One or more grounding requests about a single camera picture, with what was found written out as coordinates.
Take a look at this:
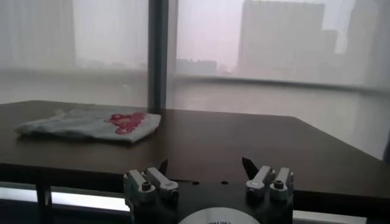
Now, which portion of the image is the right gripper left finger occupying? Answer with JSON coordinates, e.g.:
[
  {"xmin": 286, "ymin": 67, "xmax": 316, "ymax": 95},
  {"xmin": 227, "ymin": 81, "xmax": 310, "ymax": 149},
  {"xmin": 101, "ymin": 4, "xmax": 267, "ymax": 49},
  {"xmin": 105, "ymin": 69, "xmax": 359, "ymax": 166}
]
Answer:
[{"xmin": 122, "ymin": 158, "xmax": 180, "ymax": 204}]

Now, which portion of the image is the black table leg frame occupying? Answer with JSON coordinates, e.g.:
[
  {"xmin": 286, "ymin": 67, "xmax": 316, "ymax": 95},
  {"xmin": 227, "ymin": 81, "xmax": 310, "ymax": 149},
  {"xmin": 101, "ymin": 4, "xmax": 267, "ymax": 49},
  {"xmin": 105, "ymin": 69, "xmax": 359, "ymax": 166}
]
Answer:
[{"xmin": 34, "ymin": 181, "xmax": 55, "ymax": 224}]

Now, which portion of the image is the white t-shirt with red print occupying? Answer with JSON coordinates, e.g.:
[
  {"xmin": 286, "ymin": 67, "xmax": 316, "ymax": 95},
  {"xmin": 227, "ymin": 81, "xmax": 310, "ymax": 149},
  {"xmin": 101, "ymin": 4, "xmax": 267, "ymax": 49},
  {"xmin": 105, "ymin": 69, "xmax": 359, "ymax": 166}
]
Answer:
[{"xmin": 15, "ymin": 108, "xmax": 162, "ymax": 144}]

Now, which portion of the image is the dark vertical window post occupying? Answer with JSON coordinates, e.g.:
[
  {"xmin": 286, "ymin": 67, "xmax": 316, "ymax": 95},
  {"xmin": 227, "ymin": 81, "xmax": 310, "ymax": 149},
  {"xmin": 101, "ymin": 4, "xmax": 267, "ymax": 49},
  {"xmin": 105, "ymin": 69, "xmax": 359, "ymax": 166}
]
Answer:
[{"xmin": 147, "ymin": 0, "xmax": 179, "ymax": 112}]

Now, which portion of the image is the grey handrail behind glass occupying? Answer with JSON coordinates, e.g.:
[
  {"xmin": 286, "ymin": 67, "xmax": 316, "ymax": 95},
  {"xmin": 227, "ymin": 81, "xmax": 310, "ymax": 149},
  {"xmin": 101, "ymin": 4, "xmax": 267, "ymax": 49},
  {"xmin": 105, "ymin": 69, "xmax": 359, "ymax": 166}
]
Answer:
[{"xmin": 170, "ymin": 74, "xmax": 390, "ymax": 96}]

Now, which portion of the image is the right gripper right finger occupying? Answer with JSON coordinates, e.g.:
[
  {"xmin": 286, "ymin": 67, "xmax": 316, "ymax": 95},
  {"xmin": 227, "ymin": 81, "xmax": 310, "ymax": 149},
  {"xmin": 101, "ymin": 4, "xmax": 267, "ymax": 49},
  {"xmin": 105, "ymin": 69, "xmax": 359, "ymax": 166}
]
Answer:
[{"xmin": 241, "ymin": 156, "xmax": 295, "ymax": 201}]

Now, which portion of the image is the slanted dark window frame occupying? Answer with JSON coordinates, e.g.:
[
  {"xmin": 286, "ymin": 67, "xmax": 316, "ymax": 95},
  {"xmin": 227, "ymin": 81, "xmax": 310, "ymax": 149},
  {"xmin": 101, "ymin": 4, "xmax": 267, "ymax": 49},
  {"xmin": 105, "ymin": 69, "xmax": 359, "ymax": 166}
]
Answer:
[{"xmin": 381, "ymin": 130, "xmax": 390, "ymax": 165}]

